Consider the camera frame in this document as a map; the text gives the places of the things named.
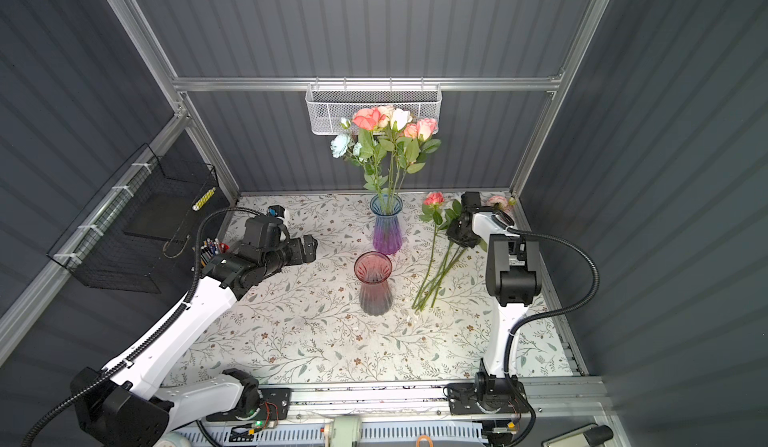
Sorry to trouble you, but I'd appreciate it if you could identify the white blue rose stem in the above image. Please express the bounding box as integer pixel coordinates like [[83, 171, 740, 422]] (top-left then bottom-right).
[[425, 198, 466, 310]]

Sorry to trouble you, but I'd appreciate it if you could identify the magenta rose stem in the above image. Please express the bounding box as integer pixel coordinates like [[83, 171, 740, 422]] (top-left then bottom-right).
[[412, 191, 446, 312]]

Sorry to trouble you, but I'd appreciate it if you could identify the pink grey glass vase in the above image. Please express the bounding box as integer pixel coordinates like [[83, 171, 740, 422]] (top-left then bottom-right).
[[354, 251, 393, 316]]

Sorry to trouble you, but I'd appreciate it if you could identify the purple blue glass vase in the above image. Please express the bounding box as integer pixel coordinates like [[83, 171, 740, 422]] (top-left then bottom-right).
[[369, 194, 403, 256]]

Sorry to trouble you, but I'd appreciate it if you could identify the light blue peony flower stem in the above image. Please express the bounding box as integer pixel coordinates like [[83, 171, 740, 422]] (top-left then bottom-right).
[[330, 118, 366, 167]]

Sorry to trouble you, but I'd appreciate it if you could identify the cream pink rose stem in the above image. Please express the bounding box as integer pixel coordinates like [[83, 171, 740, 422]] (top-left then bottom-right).
[[390, 108, 412, 194]]

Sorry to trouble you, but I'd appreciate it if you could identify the pink peony flower stem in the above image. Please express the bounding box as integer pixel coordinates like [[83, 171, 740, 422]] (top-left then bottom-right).
[[353, 107, 393, 195]]

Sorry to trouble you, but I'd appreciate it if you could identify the pale pink rose stem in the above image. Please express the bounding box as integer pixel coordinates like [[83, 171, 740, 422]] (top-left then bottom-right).
[[486, 195, 515, 211]]

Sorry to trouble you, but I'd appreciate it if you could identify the pink coral rose stem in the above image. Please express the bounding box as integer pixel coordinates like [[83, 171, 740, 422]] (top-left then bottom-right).
[[398, 118, 441, 174]]

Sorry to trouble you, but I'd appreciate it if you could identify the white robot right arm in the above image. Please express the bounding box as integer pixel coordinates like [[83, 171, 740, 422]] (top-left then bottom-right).
[[447, 207, 542, 413]]

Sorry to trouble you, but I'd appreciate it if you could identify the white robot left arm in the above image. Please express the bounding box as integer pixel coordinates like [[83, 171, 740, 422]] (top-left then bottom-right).
[[70, 206, 318, 446]]

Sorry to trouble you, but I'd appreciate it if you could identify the red pencil cup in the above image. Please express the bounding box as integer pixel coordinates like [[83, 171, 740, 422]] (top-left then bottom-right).
[[198, 239, 229, 267]]

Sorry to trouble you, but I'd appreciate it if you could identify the yellow marker in black basket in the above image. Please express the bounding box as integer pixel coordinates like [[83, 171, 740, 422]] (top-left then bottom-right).
[[192, 187, 217, 212]]

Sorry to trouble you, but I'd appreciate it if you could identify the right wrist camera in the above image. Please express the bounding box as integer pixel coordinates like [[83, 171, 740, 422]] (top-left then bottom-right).
[[461, 191, 483, 215]]

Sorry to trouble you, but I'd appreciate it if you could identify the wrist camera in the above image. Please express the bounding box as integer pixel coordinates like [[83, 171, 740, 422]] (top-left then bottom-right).
[[266, 205, 288, 226], [461, 191, 483, 215]]

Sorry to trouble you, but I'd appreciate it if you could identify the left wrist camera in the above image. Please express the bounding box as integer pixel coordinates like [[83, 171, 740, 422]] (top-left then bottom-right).
[[266, 205, 288, 226]]

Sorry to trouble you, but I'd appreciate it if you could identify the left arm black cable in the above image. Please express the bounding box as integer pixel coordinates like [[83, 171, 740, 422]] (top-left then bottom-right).
[[20, 205, 289, 447]]

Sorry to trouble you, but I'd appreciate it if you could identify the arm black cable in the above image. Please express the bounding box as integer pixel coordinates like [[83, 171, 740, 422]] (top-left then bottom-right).
[[500, 226, 601, 447], [20, 205, 289, 447]]

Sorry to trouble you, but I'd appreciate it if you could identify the white wire mesh basket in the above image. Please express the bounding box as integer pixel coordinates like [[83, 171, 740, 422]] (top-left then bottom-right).
[[304, 82, 443, 137]]

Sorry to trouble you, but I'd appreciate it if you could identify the black wire mesh basket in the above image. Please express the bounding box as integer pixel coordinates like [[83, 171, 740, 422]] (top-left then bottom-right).
[[47, 148, 228, 294]]

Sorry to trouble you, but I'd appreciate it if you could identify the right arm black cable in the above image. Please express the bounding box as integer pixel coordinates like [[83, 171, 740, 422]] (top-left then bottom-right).
[[500, 226, 601, 447]]

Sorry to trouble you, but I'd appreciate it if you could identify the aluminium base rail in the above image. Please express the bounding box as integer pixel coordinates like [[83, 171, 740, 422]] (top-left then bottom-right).
[[119, 377, 613, 424]]

